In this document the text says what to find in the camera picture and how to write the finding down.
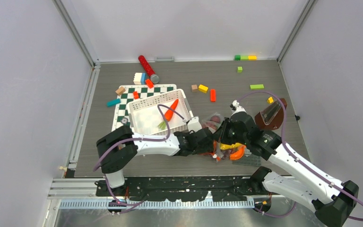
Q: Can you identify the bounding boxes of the clear zip top bag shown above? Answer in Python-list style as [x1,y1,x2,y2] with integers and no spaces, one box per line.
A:
[197,113,248,163]

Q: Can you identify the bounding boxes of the orange fake carrot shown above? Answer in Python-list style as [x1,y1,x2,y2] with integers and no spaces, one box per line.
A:
[158,99,179,130]

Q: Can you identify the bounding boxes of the white plastic basket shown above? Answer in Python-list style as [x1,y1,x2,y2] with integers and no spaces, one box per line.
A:
[126,89,193,135]

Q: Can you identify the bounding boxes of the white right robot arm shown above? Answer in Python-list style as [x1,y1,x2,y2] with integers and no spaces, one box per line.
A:
[215,112,359,227]

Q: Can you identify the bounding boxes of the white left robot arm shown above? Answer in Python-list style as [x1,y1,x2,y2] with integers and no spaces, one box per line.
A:
[93,125,214,196]

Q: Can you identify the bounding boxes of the orange S-shaped track piece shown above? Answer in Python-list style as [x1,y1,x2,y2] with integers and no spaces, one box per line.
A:
[229,145,246,161]

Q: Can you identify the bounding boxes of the brown box with lid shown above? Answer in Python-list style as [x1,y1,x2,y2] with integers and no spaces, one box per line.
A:
[254,101,284,131]

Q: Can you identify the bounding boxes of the grey lego baseplate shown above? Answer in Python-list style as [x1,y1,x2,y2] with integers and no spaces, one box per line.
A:
[232,149,261,167]

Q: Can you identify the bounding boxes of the small yellow cube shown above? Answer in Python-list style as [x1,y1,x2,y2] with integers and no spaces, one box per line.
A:
[267,97,274,104]

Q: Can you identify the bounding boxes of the red rectangular block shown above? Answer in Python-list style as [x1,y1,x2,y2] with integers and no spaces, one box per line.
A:
[210,89,216,102]

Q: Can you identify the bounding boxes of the flat green block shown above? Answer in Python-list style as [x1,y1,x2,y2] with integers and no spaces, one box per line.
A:
[250,84,265,90]

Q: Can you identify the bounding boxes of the brown wooden cube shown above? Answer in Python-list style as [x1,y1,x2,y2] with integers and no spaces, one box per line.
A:
[191,84,198,92]

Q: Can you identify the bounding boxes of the green yellow block row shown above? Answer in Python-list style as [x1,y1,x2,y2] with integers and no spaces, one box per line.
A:
[234,55,257,61]

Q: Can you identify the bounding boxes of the red block near tube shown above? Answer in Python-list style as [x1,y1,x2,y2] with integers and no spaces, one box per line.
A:
[145,79,154,88]

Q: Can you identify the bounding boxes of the small red block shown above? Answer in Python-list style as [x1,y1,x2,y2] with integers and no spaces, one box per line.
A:
[133,91,139,100]

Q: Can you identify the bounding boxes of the green white chessboard mat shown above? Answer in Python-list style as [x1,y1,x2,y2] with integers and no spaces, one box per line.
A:
[112,84,177,131]

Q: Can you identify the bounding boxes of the white blue toy block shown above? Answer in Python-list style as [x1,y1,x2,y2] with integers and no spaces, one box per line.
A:
[133,72,147,85]

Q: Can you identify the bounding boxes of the red cylinder tube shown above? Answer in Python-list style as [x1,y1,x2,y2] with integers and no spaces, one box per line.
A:
[138,55,160,84]

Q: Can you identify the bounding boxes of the teal block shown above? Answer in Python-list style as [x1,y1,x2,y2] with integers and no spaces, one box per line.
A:
[106,98,121,107]

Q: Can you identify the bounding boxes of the tan wooden block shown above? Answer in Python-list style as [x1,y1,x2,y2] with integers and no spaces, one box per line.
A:
[115,86,126,96]

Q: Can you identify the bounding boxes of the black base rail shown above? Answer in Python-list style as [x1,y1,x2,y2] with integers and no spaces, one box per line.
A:
[95,176,269,202]

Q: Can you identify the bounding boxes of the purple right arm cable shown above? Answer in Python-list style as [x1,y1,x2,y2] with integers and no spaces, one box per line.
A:
[236,91,363,222]

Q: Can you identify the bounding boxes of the white slotted cable duct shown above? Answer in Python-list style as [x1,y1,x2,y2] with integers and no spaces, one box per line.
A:
[59,198,255,210]

